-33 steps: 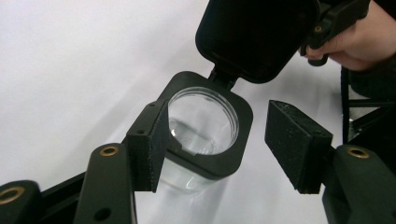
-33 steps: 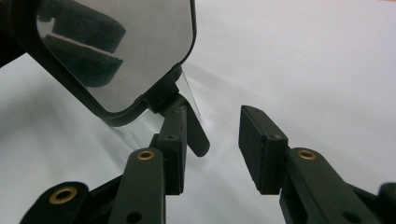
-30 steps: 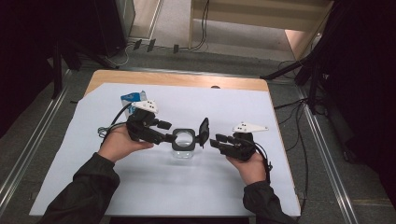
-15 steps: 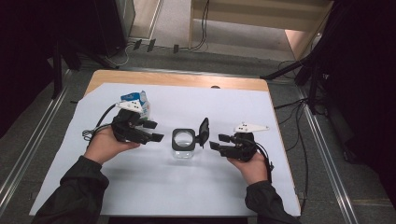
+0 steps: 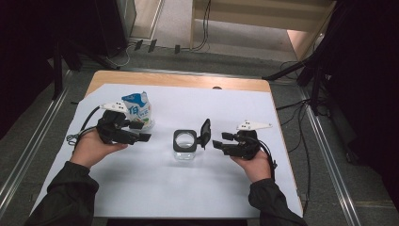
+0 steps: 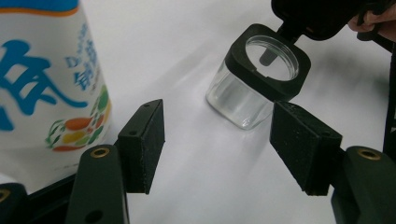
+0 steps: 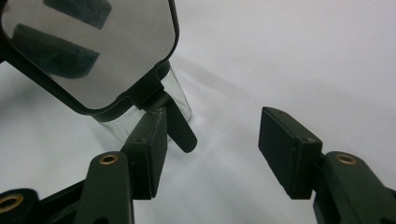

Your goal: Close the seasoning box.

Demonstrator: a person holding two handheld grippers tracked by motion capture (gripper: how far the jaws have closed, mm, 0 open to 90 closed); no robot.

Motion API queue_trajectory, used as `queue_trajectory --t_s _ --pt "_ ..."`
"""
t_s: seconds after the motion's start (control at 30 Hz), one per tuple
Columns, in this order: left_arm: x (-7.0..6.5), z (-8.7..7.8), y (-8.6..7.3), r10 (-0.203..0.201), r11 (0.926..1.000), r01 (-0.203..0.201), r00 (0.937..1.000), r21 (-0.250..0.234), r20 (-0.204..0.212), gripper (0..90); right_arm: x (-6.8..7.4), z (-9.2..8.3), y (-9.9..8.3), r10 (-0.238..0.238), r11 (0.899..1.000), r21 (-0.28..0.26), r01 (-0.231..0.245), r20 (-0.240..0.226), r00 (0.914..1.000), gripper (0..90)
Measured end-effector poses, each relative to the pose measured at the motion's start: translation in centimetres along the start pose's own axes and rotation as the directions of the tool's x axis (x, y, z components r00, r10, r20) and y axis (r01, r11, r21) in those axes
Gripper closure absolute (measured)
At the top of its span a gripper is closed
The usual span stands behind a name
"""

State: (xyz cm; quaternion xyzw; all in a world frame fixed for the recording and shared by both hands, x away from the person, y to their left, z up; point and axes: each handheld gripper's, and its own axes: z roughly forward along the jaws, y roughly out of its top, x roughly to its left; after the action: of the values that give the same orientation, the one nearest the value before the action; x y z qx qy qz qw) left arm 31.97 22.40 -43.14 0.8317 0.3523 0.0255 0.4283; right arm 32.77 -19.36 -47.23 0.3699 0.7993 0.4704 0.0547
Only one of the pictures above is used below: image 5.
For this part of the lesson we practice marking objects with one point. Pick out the black tripod stand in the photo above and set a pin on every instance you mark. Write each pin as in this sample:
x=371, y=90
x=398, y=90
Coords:
x=309, y=67

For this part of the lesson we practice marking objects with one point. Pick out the clear jar with black lid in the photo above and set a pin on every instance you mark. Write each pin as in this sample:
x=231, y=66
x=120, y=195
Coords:
x=185, y=144

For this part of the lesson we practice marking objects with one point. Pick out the light wooden shelf unit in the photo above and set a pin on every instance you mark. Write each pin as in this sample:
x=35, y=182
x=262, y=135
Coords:
x=251, y=12

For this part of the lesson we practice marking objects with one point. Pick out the grey cabinet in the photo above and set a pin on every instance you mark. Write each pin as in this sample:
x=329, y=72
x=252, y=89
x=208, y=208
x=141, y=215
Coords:
x=127, y=19

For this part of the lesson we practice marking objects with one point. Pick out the wooden table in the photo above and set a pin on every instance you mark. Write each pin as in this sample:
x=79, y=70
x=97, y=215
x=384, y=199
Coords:
x=175, y=80

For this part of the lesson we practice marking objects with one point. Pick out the person's right hand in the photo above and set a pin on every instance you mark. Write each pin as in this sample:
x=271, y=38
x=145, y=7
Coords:
x=255, y=168

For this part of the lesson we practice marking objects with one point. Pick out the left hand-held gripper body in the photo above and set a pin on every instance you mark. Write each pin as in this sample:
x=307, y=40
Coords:
x=113, y=128

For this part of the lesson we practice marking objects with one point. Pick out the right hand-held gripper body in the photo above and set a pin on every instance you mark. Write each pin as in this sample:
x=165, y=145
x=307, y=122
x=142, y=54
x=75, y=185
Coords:
x=246, y=144

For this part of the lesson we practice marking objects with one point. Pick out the blue and white milk carton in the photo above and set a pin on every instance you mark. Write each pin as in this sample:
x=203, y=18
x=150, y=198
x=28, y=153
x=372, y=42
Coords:
x=139, y=108

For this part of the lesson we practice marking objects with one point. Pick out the white paper sheet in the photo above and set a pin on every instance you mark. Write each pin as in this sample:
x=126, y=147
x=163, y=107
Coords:
x=194, y=191

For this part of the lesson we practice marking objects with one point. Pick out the metal floor rail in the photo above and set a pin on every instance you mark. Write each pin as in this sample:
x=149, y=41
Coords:
x=28, y=153
x=332, y=163

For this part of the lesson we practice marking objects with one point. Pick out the person's left hand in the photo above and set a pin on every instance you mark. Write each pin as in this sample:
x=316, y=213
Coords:
x=91, y=150

